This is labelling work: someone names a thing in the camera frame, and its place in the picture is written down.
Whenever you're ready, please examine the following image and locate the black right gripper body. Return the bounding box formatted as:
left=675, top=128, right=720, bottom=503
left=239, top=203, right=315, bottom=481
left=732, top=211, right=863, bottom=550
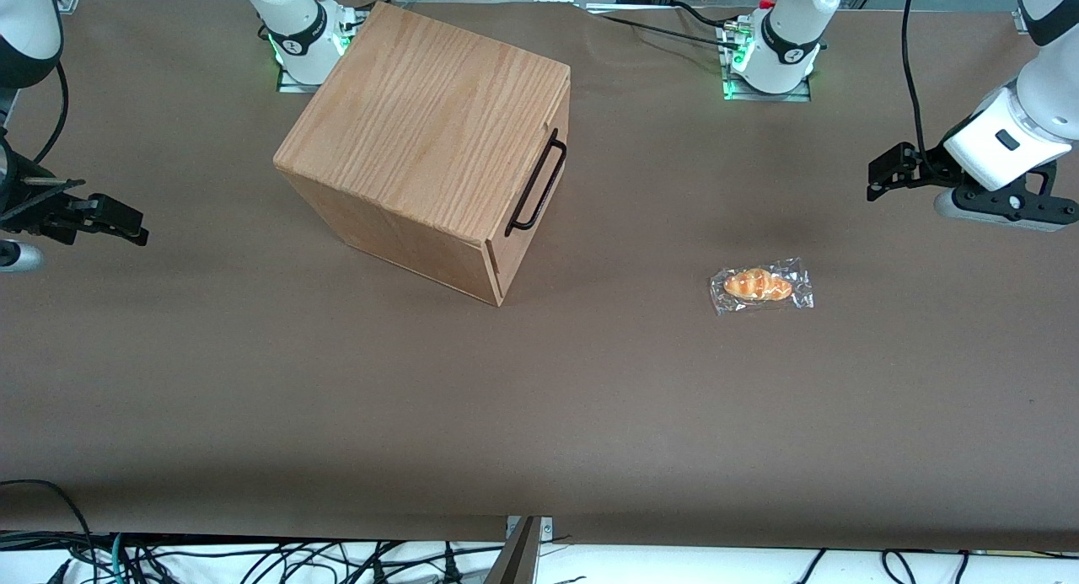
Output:
left=0, top=134, right=87, bottom=246

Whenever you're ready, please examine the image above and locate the wooden drawer with black handle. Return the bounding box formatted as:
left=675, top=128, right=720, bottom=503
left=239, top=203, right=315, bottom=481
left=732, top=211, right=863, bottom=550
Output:
left=487, top=80, right=572, bottom=275

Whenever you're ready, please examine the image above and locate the light wooden drawer cabinet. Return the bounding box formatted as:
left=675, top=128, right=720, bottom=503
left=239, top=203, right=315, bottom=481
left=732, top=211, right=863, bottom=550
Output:
left=273, top=1, right=572, bottom=308

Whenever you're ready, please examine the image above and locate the bread roll in clear wrapper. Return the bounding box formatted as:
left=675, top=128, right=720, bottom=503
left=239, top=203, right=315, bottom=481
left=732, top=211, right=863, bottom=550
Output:
left=709, top=257, right=815, bottom=317

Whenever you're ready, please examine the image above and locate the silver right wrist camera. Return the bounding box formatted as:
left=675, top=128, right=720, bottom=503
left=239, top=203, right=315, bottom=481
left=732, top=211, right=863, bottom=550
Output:
left=0, top=239, right=45, bottom=274

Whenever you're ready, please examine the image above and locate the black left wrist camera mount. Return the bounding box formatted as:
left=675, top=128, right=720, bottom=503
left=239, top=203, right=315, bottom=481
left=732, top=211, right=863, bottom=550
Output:
left=933, top=164, right=1079, bottom=233

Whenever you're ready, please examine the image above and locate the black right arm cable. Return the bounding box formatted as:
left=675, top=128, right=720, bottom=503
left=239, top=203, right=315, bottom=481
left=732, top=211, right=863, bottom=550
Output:
left=30, top=60, right=70, bottom=167

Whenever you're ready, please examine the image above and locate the black cable lying on table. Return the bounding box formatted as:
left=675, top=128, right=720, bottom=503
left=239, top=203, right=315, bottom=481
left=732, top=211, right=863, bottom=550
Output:
left=588, top=1, right=743, bottom=47

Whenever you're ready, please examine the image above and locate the black looped cable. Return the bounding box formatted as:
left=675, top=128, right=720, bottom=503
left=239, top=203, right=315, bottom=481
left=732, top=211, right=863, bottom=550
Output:
left=0, top=480, right=99, bottom=584

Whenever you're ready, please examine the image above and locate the metal table edge bracket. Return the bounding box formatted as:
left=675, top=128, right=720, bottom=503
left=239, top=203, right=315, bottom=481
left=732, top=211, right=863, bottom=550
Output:
left=506, top=516, right=555, bottom=560

